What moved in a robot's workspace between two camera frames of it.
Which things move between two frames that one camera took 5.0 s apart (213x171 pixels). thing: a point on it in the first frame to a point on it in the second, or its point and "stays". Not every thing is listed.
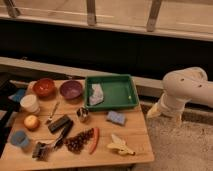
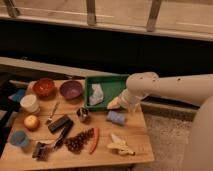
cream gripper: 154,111 to 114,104
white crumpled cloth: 97,96 stays
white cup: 29,103 stays
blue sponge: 115,116 stays
